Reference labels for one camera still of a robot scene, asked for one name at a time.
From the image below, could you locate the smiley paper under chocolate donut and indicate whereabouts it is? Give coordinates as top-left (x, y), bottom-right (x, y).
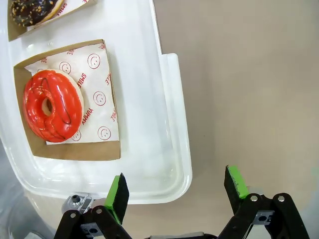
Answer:
top-left (26, 0), bottom-right (97, 32)

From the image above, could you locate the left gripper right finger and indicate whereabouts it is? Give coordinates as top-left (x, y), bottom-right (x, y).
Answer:
top-left (218, 164), bottom-right (312, 239)

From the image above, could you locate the red glazed donut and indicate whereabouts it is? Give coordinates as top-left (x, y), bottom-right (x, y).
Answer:
top-left (13, 39), bottom-right (122, 161)
top-left (23, 69), bottom-right (86, 143)

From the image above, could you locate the white display tray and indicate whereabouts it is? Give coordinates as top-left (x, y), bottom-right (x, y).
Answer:
top-left (0, 0), bottom-right (193, 205)

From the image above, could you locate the clear plastic tray lid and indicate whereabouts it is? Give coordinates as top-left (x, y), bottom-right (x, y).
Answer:
top-left (0, 141), bottom-right (63, 239)

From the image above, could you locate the smiley paper under red donut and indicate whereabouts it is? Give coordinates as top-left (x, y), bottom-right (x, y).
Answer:
top-left (24, 43), bottom-right (120, 145)

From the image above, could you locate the chocolate sprinkled donut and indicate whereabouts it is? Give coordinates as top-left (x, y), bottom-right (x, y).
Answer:
top-left (7, 0), bottom-right (98, 42)
top-left (10, 0), bottom-right (64, 27)

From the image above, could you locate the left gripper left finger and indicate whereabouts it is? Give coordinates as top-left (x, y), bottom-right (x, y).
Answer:
top-left (53, 172), bottom-right (133, 239)

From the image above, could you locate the lid hinge bracket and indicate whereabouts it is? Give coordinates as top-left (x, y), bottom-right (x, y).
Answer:
top-left (61, 194), bottom-right (94, 215)

